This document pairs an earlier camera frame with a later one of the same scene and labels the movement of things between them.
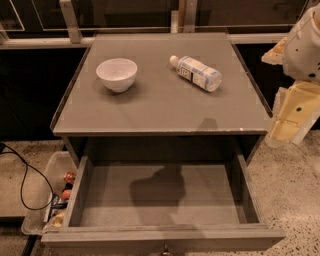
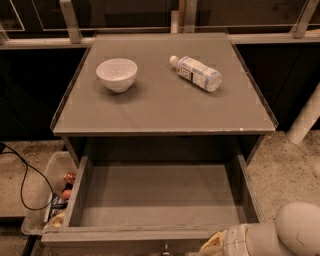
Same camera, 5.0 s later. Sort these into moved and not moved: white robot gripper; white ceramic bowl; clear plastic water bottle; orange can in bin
Moved: white robot gripper
Not moved: white ceramic bowl; orange can in bin; clear plastic water bottle
